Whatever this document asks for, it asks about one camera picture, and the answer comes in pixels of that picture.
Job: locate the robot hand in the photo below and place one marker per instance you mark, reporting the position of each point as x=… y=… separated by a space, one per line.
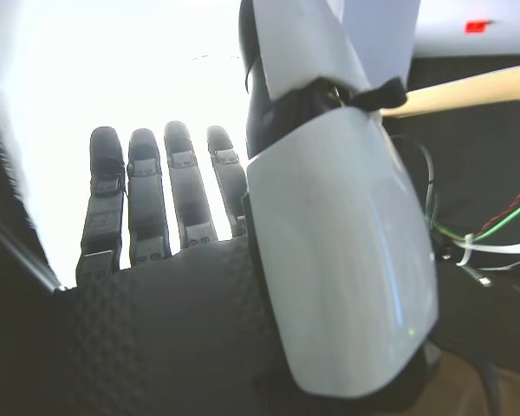
x=338 y=238

